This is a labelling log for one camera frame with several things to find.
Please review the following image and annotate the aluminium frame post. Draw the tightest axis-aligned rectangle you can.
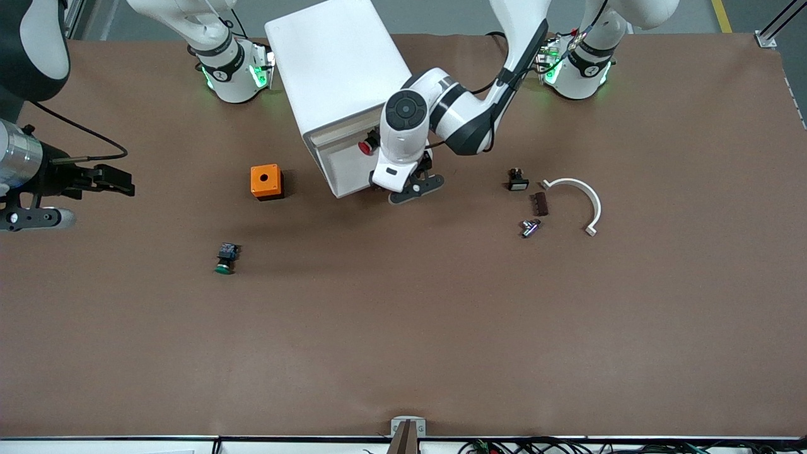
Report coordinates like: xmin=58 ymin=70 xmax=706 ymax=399
xmin=60 ymin=0 xmax=86 ymax=40
xmin=755 ymin=0 xmax=807 ymax=50

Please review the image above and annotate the green push button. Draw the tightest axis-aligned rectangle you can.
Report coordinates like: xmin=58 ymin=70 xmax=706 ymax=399
xmin=214 ymin=242 xmax=240 ymax=276

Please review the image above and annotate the white table edge rail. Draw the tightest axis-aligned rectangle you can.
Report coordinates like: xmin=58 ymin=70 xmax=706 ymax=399
xmin=0 ymin=436 xmax=807 ymax=454

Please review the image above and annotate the white half-ring pipe clamp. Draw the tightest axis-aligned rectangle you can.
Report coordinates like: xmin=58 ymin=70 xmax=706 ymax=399
xmin=541 ymin=178 xmax=603 ymax=237

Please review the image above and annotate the bundle of black cables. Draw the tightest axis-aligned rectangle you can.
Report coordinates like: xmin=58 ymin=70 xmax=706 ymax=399
xmin=457 ymin=437 xmax=807 ymax=454

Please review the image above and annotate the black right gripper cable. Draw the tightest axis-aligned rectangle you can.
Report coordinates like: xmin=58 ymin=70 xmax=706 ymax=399
xmin=28 ymin=101 xmax=129 ymax=163

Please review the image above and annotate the orange box with hole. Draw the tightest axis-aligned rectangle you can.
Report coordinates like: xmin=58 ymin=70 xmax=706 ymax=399
xmin=250 ymin=163 xmax=285 ymax=201

